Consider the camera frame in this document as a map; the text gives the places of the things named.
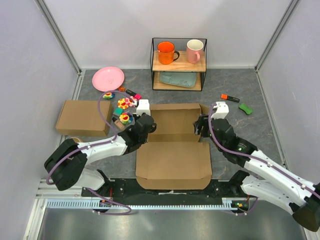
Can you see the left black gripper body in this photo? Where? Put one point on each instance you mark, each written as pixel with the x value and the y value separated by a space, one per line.
pixel 136 117

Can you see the brown cardboard box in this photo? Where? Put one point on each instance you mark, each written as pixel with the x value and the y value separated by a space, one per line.
pixel 84 118
pixel 174 158

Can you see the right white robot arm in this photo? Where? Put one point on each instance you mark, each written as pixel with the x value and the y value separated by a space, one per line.
pixel 261 177

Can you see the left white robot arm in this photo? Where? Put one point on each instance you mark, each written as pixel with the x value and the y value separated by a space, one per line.
pixel 66 166

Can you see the closed brown cardboard box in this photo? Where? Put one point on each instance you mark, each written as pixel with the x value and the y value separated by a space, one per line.
pixel 84 118

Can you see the rainbow flower toy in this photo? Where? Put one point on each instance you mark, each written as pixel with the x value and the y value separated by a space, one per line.
pixel 125 118

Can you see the foundation bottle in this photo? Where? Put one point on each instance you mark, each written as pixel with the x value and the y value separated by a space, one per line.
pixel 118 124

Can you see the green black eraser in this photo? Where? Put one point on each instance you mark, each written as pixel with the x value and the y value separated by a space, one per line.
pixel 246 109

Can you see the pink flower toy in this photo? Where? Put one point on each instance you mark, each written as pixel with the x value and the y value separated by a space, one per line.
pixel 131 101

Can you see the orange yellow flower toy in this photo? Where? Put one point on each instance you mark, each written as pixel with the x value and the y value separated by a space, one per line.
pixel 122 104

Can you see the orange black highlighter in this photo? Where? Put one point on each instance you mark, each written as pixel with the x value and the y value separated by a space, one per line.
pixel 229 98

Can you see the pink black highlighter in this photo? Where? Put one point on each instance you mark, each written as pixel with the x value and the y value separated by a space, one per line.
pixel 133 94

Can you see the light green tray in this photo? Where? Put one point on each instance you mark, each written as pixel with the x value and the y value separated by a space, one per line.
pixel 180 79

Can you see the small orange flower toy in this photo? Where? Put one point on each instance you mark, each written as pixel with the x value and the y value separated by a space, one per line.
pixel 122 89

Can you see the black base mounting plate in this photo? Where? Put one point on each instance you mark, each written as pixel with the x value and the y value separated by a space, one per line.
pixel 128 191

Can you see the beige cup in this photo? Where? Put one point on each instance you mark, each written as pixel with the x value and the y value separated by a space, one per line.
pixel 76 139

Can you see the pink plate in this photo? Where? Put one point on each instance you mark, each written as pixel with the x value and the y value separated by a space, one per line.
pixel 108 78

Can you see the pink mug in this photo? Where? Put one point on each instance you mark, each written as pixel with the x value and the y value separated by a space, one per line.
pixel 194 49

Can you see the orange mug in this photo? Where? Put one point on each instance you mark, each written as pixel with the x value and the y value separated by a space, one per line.
pixel 167 53

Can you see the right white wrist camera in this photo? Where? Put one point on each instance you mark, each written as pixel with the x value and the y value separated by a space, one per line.
pixel 220 110

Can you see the black wire wooden shelf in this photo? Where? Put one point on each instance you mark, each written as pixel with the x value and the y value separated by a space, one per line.
pixel 181 65

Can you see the grey slotted cable duct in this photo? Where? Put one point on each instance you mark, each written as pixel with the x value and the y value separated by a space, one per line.
pixel 99 204

